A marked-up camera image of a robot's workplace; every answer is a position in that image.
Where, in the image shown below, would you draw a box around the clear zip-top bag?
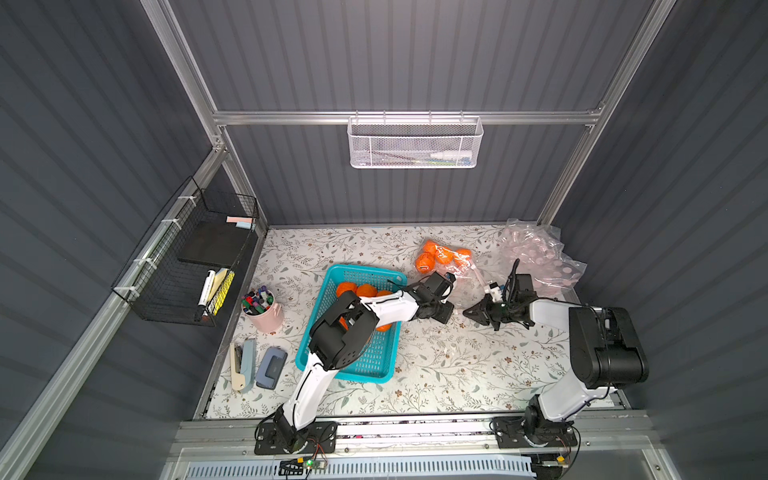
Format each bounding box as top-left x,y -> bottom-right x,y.
415,239 -> 488,292
500,219 -> 587,289

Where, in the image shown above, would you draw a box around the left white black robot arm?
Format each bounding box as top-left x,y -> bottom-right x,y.
272,272 -> 456,453

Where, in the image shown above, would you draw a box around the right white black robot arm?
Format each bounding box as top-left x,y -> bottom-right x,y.
463,260 -> 650,438

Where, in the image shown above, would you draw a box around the small bag left orange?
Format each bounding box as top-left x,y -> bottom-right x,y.
414,252 -> 436,274

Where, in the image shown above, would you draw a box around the small bag orange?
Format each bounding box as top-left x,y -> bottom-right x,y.
453,248 -> 472,268
422,240 -> 455,265
414,252 -> 436,274

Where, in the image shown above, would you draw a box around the small bag middle orange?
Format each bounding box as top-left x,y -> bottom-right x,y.
422,240 -> 455,265

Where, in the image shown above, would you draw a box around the small bag right orange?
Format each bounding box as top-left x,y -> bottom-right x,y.
453,248 -> 472,268

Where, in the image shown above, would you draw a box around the teal plastic basket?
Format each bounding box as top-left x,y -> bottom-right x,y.
295,263 -> 409,384

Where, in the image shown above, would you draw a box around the white pen in mesh basket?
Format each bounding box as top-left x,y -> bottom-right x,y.
429,150 -> 476,168

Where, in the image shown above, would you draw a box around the pink pen cup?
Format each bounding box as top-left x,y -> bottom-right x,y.
241,285 -> 284,334

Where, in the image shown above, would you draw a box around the green led circuit board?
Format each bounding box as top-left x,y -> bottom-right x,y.
277,457 -> 328,479

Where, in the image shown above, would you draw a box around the yellow marker in basket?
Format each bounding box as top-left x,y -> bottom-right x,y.
206,268 -> 235,317

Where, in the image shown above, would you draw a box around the pink sticky notes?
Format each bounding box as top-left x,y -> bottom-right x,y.
226,216 -> 254,230

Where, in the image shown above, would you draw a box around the white marker in basket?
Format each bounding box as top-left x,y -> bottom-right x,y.
198,270 -> 216,310

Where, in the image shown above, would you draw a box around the black notebook in basket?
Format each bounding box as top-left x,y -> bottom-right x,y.
177,222 -> 250,267

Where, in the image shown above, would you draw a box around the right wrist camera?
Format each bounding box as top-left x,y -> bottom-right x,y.
485,282 -> 505,303

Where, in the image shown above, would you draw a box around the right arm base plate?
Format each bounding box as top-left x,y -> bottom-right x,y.
489,416 -> 579,450

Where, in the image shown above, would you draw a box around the aluminium linear rail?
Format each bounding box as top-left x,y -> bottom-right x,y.
167,409 -> 660,463

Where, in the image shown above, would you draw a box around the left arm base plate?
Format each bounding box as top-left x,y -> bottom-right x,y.
254,420 -> 339,456

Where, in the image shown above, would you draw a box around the white wire mesh basket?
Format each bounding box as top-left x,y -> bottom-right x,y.
347,115 -> 484,170

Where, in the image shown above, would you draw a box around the black wire wall basket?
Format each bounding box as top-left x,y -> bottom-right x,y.
113,179 -> 260,327

